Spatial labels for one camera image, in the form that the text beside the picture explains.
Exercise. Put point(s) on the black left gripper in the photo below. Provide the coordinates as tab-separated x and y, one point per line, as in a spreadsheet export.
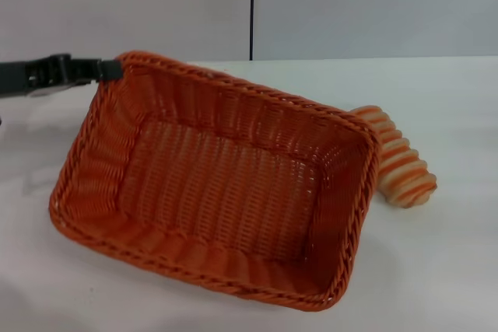
39	75

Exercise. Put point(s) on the orange woven plastic basket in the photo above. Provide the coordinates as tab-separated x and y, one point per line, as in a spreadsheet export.
218	176

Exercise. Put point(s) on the orange cream striped bread loaf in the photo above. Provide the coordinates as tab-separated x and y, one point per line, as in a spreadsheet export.
404	168

